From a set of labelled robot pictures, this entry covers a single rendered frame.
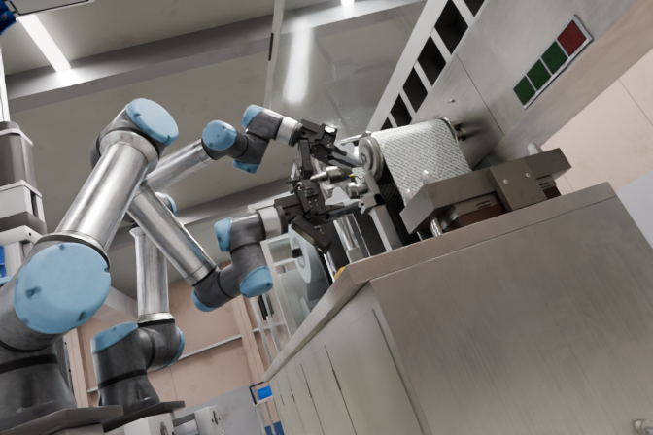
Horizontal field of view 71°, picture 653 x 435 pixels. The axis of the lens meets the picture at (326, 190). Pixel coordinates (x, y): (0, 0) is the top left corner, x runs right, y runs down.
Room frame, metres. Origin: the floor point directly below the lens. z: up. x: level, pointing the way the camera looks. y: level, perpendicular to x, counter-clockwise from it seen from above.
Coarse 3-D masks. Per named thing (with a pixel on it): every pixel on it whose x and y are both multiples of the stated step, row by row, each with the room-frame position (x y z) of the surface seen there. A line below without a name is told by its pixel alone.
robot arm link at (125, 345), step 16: (96, 336) 1.14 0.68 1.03; (112, 336) 1.14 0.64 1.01; (128, 336) 1.16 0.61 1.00; (144, 336) 1.22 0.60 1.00; (96, 352) 1.14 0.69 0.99; (112, 352) 1.13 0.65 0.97; (128, 352) 1.16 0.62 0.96; (144, 352) 1.21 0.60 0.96; (96, 368) 1.14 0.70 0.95; (112, 368) 1.13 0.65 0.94; (128, 368) 1.15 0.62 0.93; (144, 368) 1.20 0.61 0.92
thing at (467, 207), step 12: (540, 180) 1.09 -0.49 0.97; (552, 180) 1.10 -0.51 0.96; (552, 192) 1.09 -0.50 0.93; (456, 204) 1.01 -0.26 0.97; (468, 204) 1.02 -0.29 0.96; (480, 204) 1.03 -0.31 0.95; (492, 204) 1.04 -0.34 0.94; (444, 216) 1.06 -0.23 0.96; (456, 216) 1.02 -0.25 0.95; (468, 216) 1.02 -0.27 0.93; (480, 216) 1.02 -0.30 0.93; (492, 216) 1.03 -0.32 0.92; (444, 228) 1.08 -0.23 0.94; (456, 228) 1.04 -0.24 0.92
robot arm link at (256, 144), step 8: (248, 136) 1.14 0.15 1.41; (256, 136) 1.14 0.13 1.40; (256, 144) 1.15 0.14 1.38; (264, 144) 1.17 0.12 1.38; (248, 152) 1.12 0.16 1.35; (256, 152) 1.15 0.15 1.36; (264, 152) 1.19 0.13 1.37; (240, 160) 1.14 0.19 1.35; (248, 160) 1.15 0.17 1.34; (256, 160) 1.17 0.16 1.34; (240, 168) 1.16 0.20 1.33; (248, 168) 1.17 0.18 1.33; (256, 168) 1.19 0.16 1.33
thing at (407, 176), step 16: (416, 160) 1.21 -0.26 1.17; (432, 160) 1.23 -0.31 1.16; (448, 160) 1.24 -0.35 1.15; (464, 160) 1.26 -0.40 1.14; (400, 176) 1.19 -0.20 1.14; (416, 176) 1.20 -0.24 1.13; (432, 176) 1.22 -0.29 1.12; (448, 176) 1.23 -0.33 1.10; (400, 192) 1.18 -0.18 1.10; (416, 192) 1.19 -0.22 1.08
